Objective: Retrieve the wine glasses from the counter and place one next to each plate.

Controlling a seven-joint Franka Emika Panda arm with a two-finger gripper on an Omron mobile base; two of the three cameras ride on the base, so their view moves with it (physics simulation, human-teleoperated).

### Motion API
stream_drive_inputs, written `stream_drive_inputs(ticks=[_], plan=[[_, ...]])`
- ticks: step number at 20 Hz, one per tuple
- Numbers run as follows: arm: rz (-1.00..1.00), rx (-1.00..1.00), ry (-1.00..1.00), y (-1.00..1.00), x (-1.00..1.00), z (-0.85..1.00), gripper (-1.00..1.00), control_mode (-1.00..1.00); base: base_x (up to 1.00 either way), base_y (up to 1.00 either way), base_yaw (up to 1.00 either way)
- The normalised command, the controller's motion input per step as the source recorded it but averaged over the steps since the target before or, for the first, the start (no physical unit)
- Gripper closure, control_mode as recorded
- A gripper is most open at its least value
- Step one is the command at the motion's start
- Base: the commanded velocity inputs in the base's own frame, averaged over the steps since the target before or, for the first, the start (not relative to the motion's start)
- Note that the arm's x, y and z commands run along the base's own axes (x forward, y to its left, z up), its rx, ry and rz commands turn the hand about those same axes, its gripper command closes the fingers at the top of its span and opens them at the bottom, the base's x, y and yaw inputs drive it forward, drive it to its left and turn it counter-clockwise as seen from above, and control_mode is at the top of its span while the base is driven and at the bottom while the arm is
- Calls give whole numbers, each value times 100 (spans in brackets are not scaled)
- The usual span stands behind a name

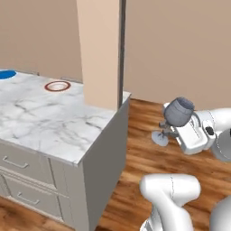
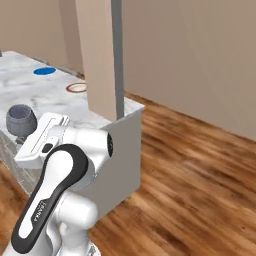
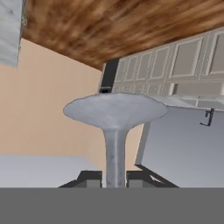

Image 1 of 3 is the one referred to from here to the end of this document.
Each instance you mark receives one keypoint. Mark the grey shallow drawer front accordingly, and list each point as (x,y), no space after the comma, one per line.
(33,161)

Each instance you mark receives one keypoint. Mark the blue plate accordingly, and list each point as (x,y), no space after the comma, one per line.
(5,74)

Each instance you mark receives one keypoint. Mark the grey island cabinet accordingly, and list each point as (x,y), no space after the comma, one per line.
(102,168)

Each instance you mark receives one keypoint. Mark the grey wine glass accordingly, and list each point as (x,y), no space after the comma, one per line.
(178,112)

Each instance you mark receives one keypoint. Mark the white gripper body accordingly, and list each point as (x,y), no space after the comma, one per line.
(191,140)

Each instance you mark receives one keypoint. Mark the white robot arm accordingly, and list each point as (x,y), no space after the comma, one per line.
(168,192)

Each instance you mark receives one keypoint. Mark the white plate with red rim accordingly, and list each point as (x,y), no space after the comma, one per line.
(57,86)

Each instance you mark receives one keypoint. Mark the grey deep drawer front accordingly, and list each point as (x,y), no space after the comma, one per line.
(45,195)

